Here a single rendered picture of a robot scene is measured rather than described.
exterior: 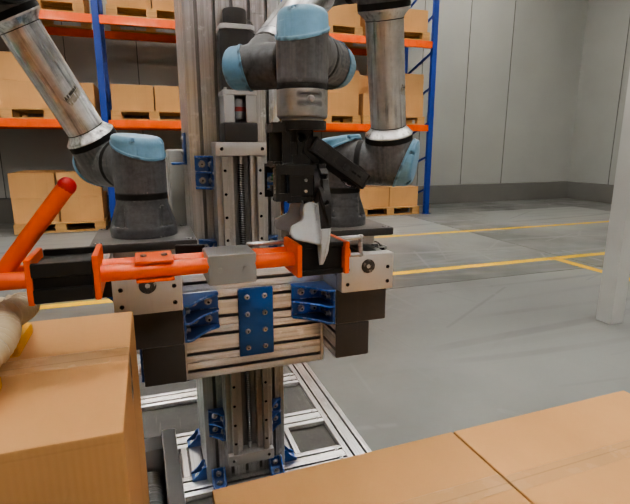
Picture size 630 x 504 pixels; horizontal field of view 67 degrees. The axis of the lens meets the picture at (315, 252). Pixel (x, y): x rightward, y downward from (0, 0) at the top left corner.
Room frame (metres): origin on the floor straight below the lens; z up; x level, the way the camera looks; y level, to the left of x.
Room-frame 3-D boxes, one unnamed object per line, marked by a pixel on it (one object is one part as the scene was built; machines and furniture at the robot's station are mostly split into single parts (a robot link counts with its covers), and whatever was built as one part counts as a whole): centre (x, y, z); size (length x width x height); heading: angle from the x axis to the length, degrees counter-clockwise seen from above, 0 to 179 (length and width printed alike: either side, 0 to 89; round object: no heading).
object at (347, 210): (1.28, -0.06, 1.09); 0.15 x 0.15 x 0.10
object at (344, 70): (0.83, 0.00, 1.38); 0.11 x 0.11 x 0.08; 68
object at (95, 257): (0.62, 0.33, 1.08); 0.10 x 0.08 x 0.06; 20
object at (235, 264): (0.69, 0.13, 1.07); 0.07 x 0.07 x 0.04; 20
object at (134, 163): (1.13, 0.41, 1.20); 0.13 x 0.12 x 0.14; 52
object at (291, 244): (0.73, 0.00, 1.08); 0.08 x 0.07 x 0.05; 110
